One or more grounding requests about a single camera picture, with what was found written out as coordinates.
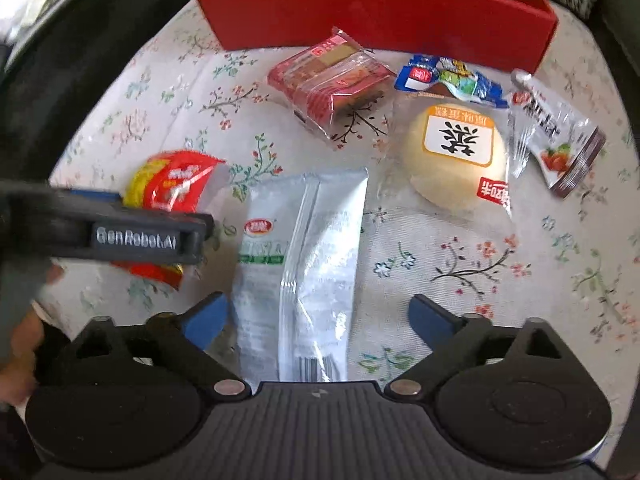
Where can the blue sausage snack packet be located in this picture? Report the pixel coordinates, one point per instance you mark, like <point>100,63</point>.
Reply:
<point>422,73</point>

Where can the white duck neck snack packet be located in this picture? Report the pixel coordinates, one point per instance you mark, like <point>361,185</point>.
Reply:
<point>544,126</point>

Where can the floral tablecloth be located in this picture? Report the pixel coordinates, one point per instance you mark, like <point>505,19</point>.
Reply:
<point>574,262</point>

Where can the round bun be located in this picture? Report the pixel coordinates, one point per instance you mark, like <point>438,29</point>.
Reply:
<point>448,156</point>

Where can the white silver snack packet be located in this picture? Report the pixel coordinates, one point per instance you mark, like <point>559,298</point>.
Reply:
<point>294,284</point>

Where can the dark green sofa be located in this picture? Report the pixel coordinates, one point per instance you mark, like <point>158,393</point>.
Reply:
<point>621,20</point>

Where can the red yellow snack packet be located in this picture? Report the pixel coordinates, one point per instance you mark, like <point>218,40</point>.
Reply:
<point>183,181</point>

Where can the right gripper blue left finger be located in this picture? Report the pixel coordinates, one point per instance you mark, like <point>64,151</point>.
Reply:
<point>202,324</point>

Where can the black side table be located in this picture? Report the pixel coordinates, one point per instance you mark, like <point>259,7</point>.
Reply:
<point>61,71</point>

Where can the red cardboard box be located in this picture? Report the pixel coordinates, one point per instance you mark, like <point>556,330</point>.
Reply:
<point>503,34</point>

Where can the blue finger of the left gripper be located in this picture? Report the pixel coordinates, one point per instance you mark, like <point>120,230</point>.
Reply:
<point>103,196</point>

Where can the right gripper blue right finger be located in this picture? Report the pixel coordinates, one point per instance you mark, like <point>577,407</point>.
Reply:
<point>434,324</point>

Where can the person's left hand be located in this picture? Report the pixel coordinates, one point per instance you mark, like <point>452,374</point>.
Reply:
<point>23,318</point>

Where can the red clear pastry packet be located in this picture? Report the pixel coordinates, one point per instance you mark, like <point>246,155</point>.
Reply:
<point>328,80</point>

